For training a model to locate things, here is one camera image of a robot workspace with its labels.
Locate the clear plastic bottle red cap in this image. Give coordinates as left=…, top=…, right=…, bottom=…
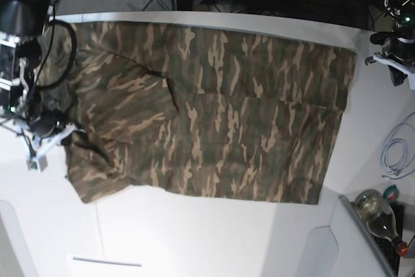
left=354, top=189, right=409, bottom=257

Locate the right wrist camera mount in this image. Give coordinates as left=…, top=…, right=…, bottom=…
left=16, top=123, right=84, bottom=172

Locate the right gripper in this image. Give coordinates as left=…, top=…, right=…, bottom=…
left=27, top=111, right=69, bottom=139

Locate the white coiled cable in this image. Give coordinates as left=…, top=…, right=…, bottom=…
left=379, top=121, right=415, bottom=180

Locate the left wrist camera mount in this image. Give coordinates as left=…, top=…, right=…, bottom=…
left=364, top=53, right=414, bottom=90

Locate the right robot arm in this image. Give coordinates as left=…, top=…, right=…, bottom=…
left=1, top=0, right=77, bottom=139

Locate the camouflage t-shirt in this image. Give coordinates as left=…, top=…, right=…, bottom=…
left=40, top=22, right=356, bottom=205

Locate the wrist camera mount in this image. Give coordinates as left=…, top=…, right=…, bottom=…
left=364, top=53, right=414, bottom=90
left=16, top=123, right=84, bottom=172

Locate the green tape roll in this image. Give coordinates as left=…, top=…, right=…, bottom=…
left=383, top=185, right=399, bottom=204

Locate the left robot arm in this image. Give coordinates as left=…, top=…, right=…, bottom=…
left=365, top=0, right=414, bottom=90

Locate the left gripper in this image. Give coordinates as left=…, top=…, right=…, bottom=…
left=370, top=32, right=414, bottom=86

